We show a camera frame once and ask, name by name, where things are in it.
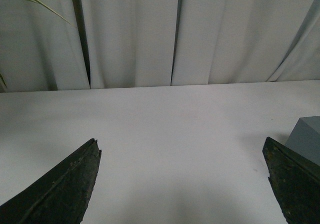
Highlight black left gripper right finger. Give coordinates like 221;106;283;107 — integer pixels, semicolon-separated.
262;137;320;224

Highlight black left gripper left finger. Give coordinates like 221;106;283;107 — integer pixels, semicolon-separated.
0;139;102;224

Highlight gray base block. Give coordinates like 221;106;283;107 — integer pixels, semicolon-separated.
285;116;320;166

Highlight white curtain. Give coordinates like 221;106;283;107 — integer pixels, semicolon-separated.
0;0;320;93

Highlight green plant leaves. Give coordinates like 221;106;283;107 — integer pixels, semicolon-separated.
0;0;86;92

